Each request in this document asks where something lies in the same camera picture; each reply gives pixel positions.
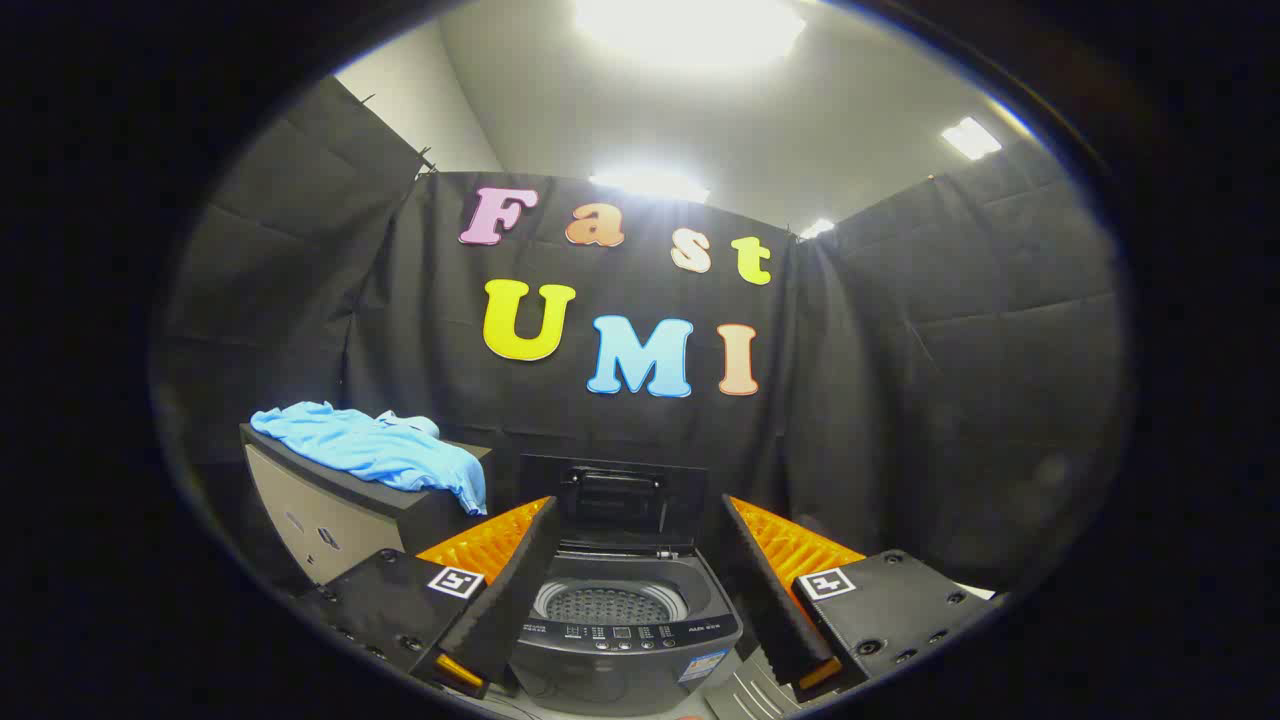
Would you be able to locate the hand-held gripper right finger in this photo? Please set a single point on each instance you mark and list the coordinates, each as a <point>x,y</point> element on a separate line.
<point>765,590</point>

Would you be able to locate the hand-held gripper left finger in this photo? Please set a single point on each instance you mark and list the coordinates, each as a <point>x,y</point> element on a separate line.
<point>510,590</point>

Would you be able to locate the dark glass washing machine lid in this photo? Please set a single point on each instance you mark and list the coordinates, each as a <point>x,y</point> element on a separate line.
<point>610,500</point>

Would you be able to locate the dark grey washing machine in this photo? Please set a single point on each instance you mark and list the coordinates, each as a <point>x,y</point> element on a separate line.
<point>620,670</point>

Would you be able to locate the light blue polo shirt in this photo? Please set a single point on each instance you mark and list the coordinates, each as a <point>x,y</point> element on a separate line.
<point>380,450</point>

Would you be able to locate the grey cabinet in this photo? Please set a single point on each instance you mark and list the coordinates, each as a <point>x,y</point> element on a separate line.
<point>320,520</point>

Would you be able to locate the black backdrop cloth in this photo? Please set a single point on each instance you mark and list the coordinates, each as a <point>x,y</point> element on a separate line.
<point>900,400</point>

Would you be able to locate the ceiling light panel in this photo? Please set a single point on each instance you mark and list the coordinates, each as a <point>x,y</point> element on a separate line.
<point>650,185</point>
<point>817,228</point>
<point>970,138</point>

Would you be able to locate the large ceiling light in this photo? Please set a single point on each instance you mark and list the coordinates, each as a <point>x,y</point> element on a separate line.
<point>690,25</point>

